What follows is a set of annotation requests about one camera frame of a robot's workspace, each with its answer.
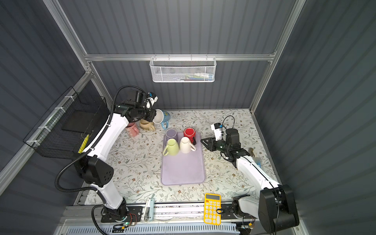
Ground white mug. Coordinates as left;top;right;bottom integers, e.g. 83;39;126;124
179;137;196;154

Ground black wire basket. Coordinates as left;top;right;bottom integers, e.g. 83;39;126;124
23;87;109;159

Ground beige speckled mug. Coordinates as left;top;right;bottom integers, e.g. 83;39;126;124
139;119;156;132

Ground black pad in basket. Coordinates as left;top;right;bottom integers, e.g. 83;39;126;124
61;110;99;134

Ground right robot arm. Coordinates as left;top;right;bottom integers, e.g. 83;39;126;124
200;123;300;234

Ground lavender mug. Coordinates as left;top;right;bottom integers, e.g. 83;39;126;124
165;128;178;142

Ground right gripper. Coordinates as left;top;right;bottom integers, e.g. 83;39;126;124
201;136;230;154

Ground lavender tray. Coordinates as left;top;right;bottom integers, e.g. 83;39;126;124
161;131;206;186

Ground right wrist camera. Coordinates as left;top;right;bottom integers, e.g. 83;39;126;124
211;122;223;141

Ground white wire basket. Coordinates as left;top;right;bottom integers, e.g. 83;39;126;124
149;57;217;83

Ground items in white basket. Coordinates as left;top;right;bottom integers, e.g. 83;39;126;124
175;73;214;82

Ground red mug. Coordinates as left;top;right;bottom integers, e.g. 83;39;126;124
184;127;196;146

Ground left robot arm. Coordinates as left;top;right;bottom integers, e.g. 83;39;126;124
54;86;158;222

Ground yellow marker in basket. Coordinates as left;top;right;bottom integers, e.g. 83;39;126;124
78;134;90;153

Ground blue mug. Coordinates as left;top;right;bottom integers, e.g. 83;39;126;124
153;109;171;130

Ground pink ghost mug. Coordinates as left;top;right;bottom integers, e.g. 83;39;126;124
126;122;140;137

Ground yellow calculator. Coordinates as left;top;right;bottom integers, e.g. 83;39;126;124
203;193;221;225

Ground green mug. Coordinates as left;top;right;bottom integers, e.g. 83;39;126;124
163;139;179;156

